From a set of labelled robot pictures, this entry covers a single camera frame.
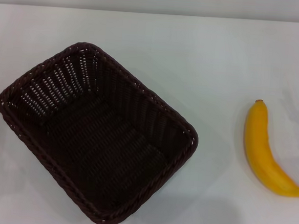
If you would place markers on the dark brown woven basket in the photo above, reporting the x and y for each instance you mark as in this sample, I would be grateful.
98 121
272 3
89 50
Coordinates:
104 139

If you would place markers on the yellow banana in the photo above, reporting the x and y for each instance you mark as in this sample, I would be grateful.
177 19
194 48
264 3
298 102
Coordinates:
260 153

